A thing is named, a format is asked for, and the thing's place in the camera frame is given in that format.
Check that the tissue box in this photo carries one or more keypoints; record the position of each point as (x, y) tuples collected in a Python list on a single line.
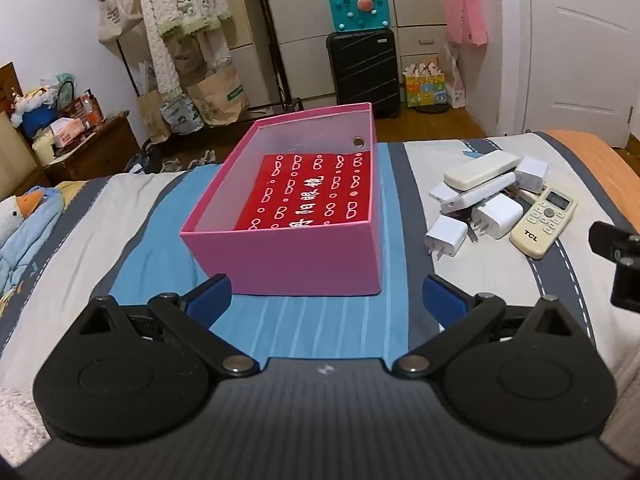
[(67, 132)]

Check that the teal felt handbag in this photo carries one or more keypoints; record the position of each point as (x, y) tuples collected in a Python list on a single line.
[(357, 10)]

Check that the black floor bag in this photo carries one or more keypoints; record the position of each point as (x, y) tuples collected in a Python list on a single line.
[(145, 160)]

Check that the light wooden wardrobe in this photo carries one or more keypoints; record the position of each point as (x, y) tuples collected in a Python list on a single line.
[(310, 0)]

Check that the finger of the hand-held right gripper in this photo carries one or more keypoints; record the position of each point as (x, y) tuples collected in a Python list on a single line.
[(625, 285)]

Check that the wooden headboard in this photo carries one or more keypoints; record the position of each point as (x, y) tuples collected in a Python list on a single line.
[(12, 160)]

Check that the small brown paper bag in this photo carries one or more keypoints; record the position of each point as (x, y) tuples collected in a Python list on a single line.
[(152, 120)]

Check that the blue duck blanket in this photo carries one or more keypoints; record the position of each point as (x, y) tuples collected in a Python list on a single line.
[(30, 240)]

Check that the black suitcase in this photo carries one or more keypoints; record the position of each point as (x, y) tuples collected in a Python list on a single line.
[(362, 75)]

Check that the blue bag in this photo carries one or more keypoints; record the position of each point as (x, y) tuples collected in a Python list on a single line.
[(37, 120)]

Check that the white power bank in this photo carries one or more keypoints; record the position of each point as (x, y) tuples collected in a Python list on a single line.
[(482, 196)]

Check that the red patterned pouch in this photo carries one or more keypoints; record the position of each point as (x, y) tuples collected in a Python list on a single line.
[(300, 195)]

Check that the white door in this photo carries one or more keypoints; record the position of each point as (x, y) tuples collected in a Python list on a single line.
[(585, 60)]

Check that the canvas tote bag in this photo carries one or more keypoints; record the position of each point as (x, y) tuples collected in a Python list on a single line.
[(117, 15)]

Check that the patterned shopping bag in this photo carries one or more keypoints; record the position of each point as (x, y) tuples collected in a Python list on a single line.
[(180, 115)]

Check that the cream remote control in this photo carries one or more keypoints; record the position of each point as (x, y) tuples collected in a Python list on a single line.
[(480, 172)]

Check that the pink paper bag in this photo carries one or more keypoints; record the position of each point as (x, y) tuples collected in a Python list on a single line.
[(454, 20), (475, 15)]

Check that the black clothes rack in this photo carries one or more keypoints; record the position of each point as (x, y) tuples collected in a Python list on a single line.
[(292, 106)]

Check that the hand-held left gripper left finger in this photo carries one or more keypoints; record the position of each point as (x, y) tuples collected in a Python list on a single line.
[(210, 294)]

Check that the white plastic bag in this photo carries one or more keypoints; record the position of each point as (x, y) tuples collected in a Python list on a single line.
[(456, 85)]

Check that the wooden nightstand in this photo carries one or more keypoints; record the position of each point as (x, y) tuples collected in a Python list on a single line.
[(95, 155)]

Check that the pink cardboard box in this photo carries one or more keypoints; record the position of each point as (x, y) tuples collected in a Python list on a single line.
[(280, 260)]

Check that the white knit cardigan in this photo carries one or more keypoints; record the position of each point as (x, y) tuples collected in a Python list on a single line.
[(170, 0)]

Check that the pair of grey shoes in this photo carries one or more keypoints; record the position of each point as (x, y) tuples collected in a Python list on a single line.
[(202, 159), (175, 165)]

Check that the large brown paper bag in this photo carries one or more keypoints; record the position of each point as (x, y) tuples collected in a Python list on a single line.
[(220, 95)]

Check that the beige remote control grey screen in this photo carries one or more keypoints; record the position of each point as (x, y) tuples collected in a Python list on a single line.
[(542, 225)]

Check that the round black floor device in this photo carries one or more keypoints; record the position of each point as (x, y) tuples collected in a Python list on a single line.
[(432, 108)]

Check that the striped bed sheet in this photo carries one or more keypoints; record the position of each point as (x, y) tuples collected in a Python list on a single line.
[(325, 320)]

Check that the white charger plug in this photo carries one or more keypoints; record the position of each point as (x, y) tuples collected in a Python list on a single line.
[(531, 175), (497, 215), (445, 237)]

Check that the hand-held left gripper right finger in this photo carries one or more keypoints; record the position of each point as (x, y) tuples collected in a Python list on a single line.
[(445, 301)]

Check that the colourful gift bag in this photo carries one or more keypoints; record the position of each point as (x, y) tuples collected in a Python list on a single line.
[(425, 87)]

